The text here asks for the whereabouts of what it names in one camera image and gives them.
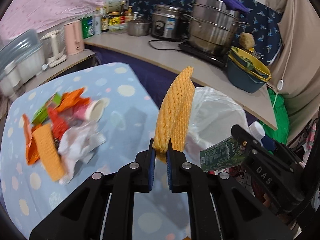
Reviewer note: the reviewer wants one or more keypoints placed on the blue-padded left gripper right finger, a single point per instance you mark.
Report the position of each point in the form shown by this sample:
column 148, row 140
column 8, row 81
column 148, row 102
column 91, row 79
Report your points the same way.
column 169, row 166

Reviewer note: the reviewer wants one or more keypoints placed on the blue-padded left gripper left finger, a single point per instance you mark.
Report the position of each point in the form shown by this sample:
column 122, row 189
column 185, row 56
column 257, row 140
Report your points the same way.
column 151, row 170

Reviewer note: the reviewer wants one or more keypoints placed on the orange foam fruit net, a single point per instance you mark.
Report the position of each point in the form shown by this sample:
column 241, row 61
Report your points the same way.
column 174, row 114

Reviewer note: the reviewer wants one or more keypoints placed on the pink paper cup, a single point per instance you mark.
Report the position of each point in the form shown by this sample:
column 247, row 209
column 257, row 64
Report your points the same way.
column 90, row 112

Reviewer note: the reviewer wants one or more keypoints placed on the white paper towel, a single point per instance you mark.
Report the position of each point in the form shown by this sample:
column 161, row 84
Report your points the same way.
column 78, row 144

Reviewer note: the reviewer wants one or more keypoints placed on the red plastic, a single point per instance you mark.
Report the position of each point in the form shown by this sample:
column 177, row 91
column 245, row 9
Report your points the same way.
column 59, row 125

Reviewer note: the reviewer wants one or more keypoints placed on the orange plastic wrapper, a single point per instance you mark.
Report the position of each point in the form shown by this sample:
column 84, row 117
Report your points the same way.
column 69, row 100

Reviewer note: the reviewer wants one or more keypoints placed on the small green carton box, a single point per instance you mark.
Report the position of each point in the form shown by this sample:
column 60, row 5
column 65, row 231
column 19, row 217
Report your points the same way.
column 41, row 114

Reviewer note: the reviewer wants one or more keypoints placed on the white lined trash bin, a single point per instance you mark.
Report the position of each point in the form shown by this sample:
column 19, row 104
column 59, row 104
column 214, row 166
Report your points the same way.
column 212, row 116

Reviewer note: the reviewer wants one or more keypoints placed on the green plastic bag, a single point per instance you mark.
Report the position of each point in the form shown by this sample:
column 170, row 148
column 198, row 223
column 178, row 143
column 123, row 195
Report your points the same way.
column 281, row 116

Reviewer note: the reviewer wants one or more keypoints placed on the purple counter skirt cloth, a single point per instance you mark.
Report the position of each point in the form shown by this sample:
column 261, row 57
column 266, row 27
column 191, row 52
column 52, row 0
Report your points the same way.
column 156, row 69

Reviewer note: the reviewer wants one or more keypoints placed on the black induction cooker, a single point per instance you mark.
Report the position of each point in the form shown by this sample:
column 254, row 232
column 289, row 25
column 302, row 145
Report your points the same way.
column 217, row 61

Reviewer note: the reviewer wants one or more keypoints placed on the blue yellow stacked basins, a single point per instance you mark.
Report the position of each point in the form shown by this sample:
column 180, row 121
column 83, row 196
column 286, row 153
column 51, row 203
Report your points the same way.
column 245, row 71

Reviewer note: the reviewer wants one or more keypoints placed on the light blue dotted tablecloth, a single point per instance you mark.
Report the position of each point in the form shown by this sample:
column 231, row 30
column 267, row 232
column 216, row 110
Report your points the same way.
column 127, row 119

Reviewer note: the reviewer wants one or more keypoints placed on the small steel pot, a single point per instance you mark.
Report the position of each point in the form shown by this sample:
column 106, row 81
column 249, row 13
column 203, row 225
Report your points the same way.
column 138, row 27

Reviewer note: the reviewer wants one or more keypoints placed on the silver rice cooker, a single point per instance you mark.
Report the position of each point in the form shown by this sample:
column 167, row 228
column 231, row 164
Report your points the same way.
column 168, row 22

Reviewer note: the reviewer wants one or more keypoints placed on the large stainless steamer pot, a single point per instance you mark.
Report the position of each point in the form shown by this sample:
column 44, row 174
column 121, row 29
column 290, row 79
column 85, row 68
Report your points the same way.
column 212, row 26

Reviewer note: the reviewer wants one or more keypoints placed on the brown loofah sponge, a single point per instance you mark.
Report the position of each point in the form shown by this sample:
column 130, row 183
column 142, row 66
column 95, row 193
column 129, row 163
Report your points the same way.
column 246, row 40

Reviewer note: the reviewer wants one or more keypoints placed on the pink electric kettle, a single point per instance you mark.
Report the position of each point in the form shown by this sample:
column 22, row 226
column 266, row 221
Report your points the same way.
column 73, row 37

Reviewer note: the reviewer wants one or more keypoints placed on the white glass kettle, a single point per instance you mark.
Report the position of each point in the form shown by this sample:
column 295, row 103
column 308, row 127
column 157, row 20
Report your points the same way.
column 58, row 52

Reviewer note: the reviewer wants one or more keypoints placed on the dark soy sauce bottle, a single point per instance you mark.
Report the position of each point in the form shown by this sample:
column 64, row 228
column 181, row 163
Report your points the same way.
column 104, row 21

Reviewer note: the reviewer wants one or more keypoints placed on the navy floral cloth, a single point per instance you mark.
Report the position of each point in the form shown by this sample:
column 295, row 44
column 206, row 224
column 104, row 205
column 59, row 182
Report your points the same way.
column 263, row 24

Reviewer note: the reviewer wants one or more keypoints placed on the white bottle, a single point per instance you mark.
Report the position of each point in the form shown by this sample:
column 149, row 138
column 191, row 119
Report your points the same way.
column 97, row 23

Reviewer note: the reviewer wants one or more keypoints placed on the white cardboard box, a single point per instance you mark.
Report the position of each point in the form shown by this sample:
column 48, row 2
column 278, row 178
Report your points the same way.
column 112, row 5

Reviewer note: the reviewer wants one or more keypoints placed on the clear lidded dish rack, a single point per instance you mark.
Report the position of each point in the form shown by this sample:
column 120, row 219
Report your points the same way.
column 21, row 59

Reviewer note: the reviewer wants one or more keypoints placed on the pink dotted curtain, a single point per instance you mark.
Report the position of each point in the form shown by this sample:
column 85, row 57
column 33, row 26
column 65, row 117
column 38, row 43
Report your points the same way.
column 41, row 15

